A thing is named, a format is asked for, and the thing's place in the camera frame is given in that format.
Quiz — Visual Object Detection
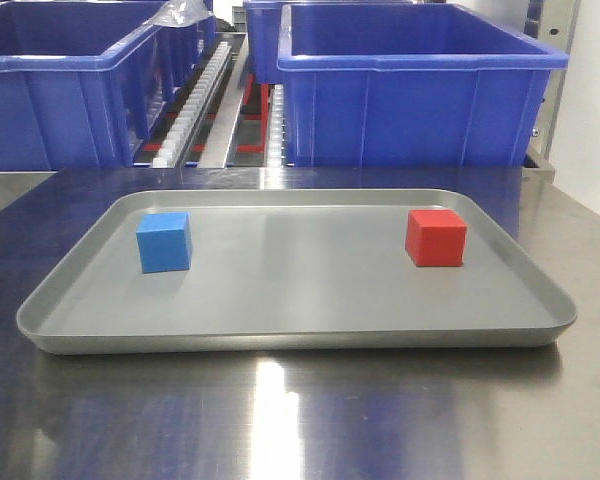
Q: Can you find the clear plastic bag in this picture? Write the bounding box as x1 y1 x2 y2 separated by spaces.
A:
148 0 213 28

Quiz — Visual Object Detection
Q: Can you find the red cube block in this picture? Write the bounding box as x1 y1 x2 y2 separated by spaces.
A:
405 209 468 267

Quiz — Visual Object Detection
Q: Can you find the blue cube block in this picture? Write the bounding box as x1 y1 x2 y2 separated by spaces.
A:
136 212 192 274

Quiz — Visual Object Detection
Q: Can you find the large blue bin left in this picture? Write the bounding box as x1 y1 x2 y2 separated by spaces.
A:
0 0 162 172

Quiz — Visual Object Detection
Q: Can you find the white roller conveyor rail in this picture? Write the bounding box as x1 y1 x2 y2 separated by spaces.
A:
150 41 231 169

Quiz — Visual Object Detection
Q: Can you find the large blue bin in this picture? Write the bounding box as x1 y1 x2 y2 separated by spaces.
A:
277 2 568 167
0 0 162 172

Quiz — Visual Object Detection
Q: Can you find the grey metal tray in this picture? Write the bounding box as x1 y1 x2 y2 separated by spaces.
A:
16 189 577 355

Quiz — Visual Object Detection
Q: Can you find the large blue bin right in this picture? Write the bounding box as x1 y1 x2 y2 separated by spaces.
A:
277 2 568 167

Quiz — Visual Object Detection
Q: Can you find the blue bin rear centre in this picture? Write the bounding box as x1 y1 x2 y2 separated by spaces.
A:
244 1 426 95

